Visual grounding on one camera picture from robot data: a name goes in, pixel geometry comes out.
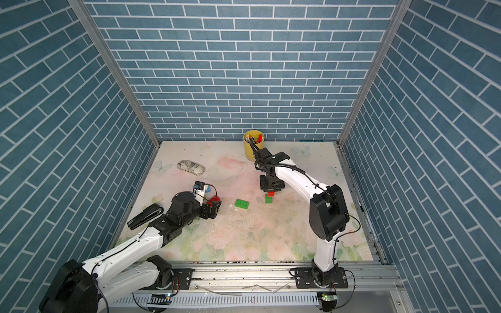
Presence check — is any yellow pen holder cup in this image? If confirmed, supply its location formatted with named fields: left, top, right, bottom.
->
left=243, top=130, right=265, bottom=161

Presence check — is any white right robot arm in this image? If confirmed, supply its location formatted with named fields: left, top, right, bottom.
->
left=253, top=148, right=350, bottom=274

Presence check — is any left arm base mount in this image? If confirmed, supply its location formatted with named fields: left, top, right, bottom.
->
left=147, top=255, right=194, bottom=292

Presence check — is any green long lego brick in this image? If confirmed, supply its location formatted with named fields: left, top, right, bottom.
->
left=235, top=199, right=250, bottom=209

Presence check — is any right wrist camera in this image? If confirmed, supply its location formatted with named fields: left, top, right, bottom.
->
left=257, top=148, right=290, bottom=167

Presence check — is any red long lego brick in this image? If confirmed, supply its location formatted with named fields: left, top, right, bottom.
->
left=207, top=196, right=221, bottom=207

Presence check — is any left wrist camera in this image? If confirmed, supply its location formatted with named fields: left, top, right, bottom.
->
left=193, top=181, right=207, bottom=191

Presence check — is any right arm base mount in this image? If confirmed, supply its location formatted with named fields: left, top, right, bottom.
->
left=289, top=267, right=348, bottom=289

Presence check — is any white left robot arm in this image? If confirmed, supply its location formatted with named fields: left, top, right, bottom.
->
left=39, top=190, right=221, bottom=312

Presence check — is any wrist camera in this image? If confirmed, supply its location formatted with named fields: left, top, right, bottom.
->
left=257, top=148, right=290, bottom=167
left=193, top=181, right=207, bottom=191

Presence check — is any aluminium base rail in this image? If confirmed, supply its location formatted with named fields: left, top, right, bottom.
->
left=89, top=261, right=404, bottom=294

